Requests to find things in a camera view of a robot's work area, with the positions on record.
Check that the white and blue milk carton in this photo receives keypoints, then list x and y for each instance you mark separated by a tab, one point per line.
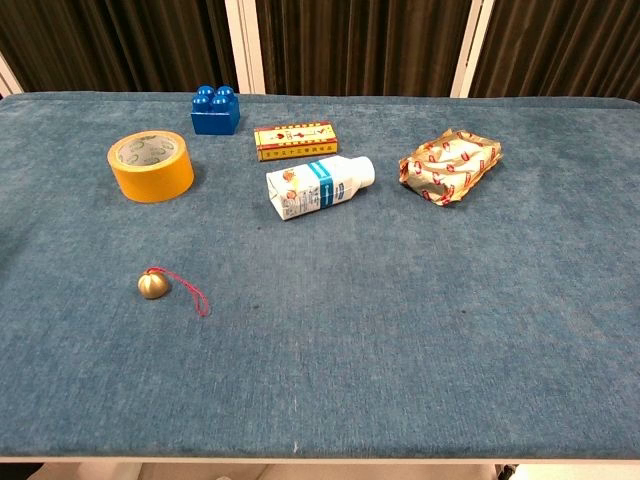
320	187

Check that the blue table cloth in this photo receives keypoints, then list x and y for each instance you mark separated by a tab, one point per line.
350	325

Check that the yellow and red card box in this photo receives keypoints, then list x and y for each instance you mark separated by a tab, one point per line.
300	148

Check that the gold foil snack packet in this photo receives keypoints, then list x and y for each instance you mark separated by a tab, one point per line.
450	167

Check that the blue toy building block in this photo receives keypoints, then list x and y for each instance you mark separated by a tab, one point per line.
215	120

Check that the yellow tape roll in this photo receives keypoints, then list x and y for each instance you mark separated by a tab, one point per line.
160	182

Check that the dark brown curtain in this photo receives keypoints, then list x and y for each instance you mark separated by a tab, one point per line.
360	45
115	45
560	47

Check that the black caster wheel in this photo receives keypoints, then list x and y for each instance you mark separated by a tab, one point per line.
506	471

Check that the white frame post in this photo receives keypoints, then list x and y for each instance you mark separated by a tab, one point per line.
8	80
470	50
244	45

